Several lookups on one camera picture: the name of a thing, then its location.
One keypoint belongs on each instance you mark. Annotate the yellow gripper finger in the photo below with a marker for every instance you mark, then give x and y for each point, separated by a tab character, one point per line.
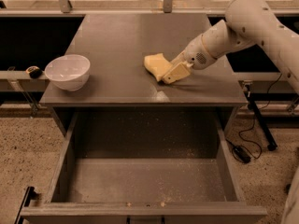
179	59
177	72

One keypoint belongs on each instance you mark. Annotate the black power adapter with cable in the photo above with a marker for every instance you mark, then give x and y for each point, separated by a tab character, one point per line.
240	152

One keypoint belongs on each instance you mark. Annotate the grey cabinet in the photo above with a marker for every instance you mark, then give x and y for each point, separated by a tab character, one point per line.
116	45

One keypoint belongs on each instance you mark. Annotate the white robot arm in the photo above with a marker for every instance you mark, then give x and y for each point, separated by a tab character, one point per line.
246	23

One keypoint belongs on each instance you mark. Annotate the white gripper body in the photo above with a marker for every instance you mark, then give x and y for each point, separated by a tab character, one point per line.
196	55

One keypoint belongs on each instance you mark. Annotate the white bowl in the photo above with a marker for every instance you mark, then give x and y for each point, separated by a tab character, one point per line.
69	72

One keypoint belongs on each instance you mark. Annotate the black stand leg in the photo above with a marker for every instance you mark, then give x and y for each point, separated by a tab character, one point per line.
272	145

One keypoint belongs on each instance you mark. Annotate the open grey top drawer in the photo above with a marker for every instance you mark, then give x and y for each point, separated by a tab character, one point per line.
143	167

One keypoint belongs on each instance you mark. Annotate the metal railing frame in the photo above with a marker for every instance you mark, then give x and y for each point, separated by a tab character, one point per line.
124	0

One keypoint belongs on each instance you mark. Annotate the yellow sponge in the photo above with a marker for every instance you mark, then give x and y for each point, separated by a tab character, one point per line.
157	65

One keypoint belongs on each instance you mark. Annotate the black yellow tape measure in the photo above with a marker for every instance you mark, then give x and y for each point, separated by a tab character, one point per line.
34	72

